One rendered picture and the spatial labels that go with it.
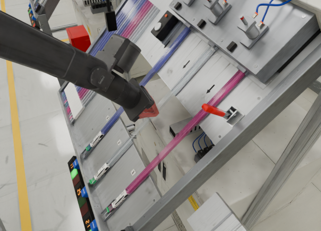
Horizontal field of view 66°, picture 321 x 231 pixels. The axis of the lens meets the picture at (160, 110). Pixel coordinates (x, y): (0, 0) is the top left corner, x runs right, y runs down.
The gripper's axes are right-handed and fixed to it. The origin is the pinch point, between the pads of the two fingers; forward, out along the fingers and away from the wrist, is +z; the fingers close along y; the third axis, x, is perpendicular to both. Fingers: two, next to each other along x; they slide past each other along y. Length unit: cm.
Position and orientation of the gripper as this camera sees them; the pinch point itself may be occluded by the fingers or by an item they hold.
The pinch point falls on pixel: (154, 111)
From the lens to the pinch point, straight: 64.9
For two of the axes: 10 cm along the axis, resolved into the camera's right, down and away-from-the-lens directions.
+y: -4.5, -6.3, 6.4
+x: -6.9, 6.9, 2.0
